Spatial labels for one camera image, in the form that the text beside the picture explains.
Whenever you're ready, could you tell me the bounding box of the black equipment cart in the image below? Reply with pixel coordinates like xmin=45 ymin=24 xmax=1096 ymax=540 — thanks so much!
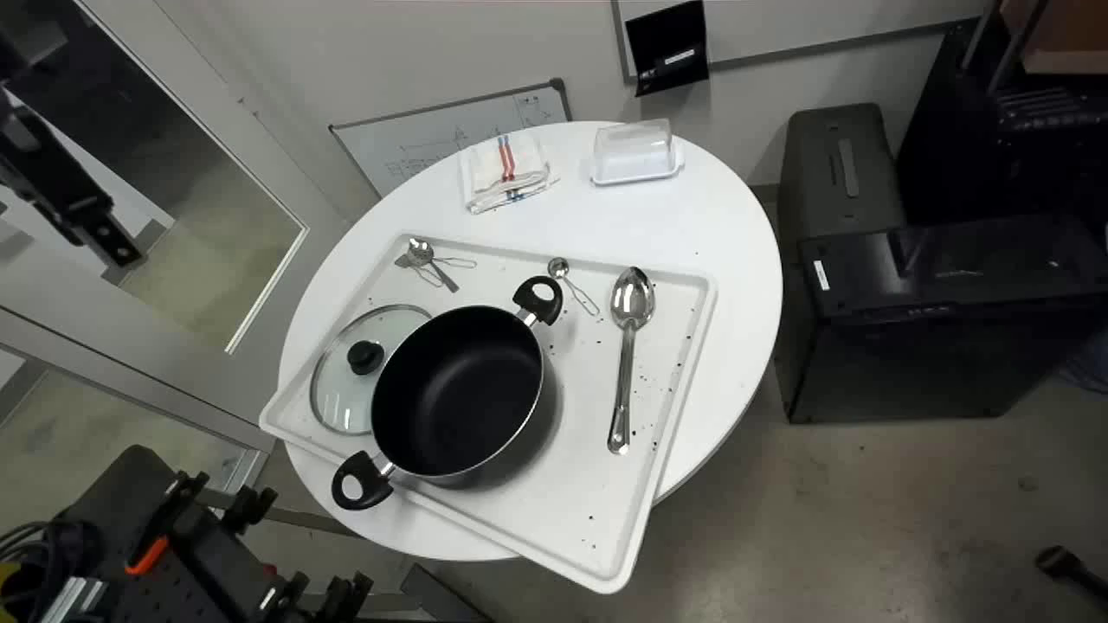
xmin=0 ymin=444 xmax=377 ymax=623

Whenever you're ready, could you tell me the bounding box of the brown cardboard box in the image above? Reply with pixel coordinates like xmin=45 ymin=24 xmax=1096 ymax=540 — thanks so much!
xmin=996 ymin=0 xmax=1108 ymax=80

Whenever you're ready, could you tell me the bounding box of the large black case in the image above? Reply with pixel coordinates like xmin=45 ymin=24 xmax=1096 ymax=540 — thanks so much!
xmin=773 ymin=211 xmax=1108 ymax=426

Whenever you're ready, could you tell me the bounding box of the clear plastic container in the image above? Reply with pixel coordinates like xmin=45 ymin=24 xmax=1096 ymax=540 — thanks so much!
xmin=586 ymin=115 xmax=690 ymax=190

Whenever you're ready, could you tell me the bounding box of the black pot with handles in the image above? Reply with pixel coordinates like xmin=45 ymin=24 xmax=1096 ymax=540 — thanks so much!
xmin=330 ymin=273 xmax=568 ymax=516

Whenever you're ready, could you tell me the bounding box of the orange clamp handle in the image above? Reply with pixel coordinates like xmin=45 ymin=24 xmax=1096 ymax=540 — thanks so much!
xmin=120 ymin=530 xmax=172 ymax=582

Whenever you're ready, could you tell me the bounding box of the folded white striped towel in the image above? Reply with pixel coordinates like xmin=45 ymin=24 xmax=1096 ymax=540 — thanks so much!
xmin=458 ymin=128 xmax=560 ymax=217

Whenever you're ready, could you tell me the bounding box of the small leaning whiteboard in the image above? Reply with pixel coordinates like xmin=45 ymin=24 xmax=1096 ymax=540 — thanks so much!
xmin=330 ymin=76 xmax=576 ymax=202

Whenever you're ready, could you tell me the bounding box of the white plastic tray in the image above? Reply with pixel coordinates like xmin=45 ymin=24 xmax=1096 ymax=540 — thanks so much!
xmin=257 ymin=231 xmax=721 ymax=600

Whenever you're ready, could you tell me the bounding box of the large wall whiteboard panel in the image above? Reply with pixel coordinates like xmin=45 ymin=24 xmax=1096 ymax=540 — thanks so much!
xmin=610 ymin=0 xmax=996 ymax=80

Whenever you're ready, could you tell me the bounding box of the small black bin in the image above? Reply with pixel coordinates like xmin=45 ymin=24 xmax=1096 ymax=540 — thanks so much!
xmin=780 ymin=99 xmax=910 ymax=245

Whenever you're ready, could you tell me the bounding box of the black wall marker holder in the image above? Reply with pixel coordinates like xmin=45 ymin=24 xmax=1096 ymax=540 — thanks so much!
xmin=620 ymin=0 xmax=714 ymax=99

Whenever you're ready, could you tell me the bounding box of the large steel serving spoon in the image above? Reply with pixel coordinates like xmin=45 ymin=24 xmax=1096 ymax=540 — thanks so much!
xmin=603 ymin=264 xmax=659 ymax=457

